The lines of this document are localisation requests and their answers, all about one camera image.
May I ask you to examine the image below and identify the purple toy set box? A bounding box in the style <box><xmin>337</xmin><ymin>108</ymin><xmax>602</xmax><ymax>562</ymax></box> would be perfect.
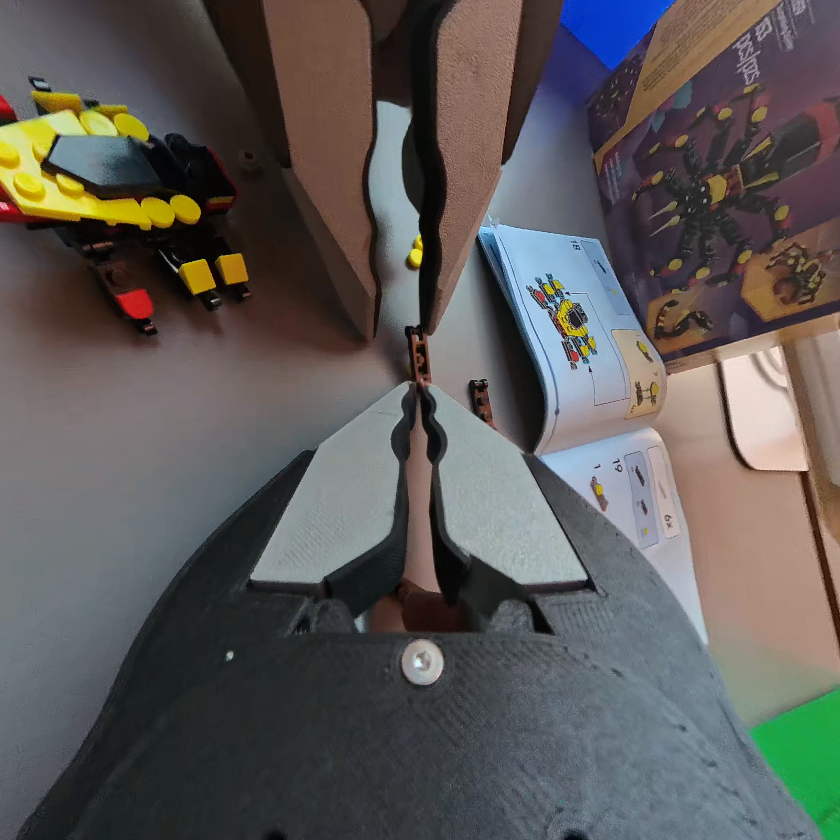
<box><xmin>585</xmin><ymin>0</ymin><xmax>840</xmax><ymax>375</ymax></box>

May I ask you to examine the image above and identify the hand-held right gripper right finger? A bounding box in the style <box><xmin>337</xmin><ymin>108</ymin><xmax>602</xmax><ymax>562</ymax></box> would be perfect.
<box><xmin>419</xmin><ymin>382</ymin><xmax>589</xmax><ymax>631</ymax></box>

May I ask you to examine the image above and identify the open instruction booklet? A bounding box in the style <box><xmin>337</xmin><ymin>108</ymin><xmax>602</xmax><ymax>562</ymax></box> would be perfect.
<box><xmin>478</xmin><ymin>223</ymin><xmax>710</xmax><ymax>647</ymax></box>

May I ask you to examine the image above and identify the blue plastic bin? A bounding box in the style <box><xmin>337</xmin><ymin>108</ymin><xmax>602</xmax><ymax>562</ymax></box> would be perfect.
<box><xmin>559</xmin><ymin>0</ymin><xmax>677</xmax><ymax>72</ymax></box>

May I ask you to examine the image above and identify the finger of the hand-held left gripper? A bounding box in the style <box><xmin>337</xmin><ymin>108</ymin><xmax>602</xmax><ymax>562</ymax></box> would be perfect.
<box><xmin>410</xmin><ymin>0</ymin><xmax>525</xmax><ymax>330</ymax></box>
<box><xmin>261</xmin><ymin>0</ymin><xmax>383</xmax><ymax>341</ymax></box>

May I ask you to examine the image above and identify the black brick plate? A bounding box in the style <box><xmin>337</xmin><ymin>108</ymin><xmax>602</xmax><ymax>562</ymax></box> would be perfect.
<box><xmin>405</xmin><ymin>324</ymin><xmax>434</xmax><ymax>385</ymax></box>
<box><xmin>469</xmin><ymin>378</ymin><xmax>497</xmax><ymax>429</ymax></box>

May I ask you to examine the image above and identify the green plastic bin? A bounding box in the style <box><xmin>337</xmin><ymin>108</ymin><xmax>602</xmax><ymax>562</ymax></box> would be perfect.
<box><xmin>748</xmin><ymin>686</ymin><xmax>840</xmax><ymax>840</ymax></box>

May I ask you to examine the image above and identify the pale rounded wooden board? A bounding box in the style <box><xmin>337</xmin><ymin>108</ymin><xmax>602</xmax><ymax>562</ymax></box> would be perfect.
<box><xmin>718</xmin><ymin>346</ymin><xmax>809</xmax><ymax>472</ymax></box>

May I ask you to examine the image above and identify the yellow black toy brick model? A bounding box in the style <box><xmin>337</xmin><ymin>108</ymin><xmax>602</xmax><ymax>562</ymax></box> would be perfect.
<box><xmin>0</xmin><ymin>75</ymin><xmax>252</xmax><ymax>337</ymax></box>

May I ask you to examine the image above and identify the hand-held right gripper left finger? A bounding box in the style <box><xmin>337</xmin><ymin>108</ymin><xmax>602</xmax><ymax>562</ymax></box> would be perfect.
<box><xmin>248</xmin><ymin>381</ymin><xmax>418</xmax><ymax>616</ymax></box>

